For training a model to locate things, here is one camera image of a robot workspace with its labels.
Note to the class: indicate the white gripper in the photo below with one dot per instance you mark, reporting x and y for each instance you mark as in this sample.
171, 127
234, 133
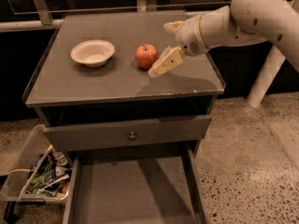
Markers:
189, 34

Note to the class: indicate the red apple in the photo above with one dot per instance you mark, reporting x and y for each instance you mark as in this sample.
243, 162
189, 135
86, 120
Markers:
146, 55

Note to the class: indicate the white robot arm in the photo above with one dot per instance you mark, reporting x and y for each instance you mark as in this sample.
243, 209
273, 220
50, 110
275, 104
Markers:
244, 21

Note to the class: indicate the grey top drawer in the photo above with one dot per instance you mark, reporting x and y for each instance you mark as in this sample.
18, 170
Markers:
116, 134

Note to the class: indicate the round metal drawer knob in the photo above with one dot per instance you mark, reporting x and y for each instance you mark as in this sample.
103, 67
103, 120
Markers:
132, 136

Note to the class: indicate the grey drawer cabinet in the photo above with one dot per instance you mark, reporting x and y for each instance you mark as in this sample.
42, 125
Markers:
63, 92

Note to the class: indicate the grey open middle drawer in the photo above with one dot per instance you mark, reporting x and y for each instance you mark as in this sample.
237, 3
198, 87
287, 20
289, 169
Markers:
151, 184

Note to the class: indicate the metal railing with brackets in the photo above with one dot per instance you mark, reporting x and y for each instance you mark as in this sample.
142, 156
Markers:
40, 8

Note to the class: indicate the white paper bowl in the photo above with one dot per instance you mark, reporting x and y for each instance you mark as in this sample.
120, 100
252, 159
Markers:
92, 53

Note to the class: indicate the white diagonal pole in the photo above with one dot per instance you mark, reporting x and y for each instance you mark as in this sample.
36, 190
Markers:
267, 74

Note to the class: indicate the snack packets in bin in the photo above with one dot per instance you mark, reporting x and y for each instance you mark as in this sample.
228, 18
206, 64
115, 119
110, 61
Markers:
49, 177

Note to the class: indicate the clear plastic bin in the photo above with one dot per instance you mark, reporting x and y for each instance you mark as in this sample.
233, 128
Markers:
37, 143

